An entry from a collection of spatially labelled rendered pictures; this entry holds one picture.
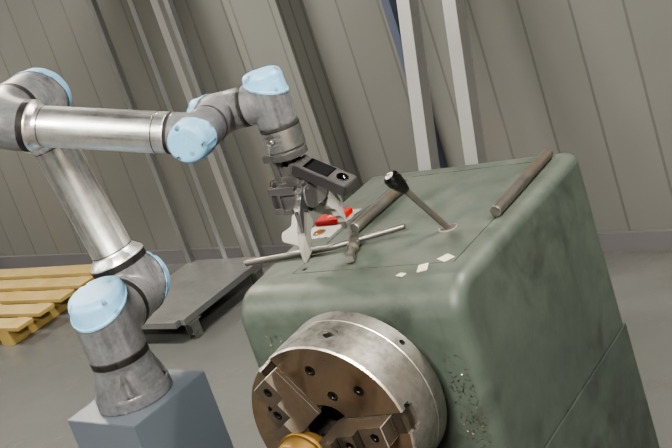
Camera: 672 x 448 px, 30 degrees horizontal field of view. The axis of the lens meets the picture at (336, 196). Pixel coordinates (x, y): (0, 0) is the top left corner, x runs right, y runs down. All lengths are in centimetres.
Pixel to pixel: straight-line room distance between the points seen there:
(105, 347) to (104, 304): 8
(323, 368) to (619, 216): 327
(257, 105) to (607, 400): 92
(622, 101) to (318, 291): 291
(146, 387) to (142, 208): 455
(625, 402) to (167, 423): 93
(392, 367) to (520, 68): 320
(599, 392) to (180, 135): 98
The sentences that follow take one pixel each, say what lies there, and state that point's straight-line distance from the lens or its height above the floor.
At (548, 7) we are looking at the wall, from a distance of 498.
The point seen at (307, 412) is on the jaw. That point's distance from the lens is 209.
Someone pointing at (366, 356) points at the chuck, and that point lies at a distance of 203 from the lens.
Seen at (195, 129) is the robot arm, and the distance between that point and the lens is 215.
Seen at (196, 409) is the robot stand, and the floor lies 105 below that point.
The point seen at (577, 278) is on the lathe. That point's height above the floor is 105.
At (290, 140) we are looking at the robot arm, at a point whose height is 150.
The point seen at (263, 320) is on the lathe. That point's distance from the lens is 230.
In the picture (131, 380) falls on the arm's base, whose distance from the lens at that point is 241.
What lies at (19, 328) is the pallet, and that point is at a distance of 658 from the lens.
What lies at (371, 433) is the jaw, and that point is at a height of 110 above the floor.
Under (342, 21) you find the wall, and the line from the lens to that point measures 554.
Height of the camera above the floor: 203
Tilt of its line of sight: 17 degrees down
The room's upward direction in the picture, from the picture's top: 19 degrees counter-clockwise
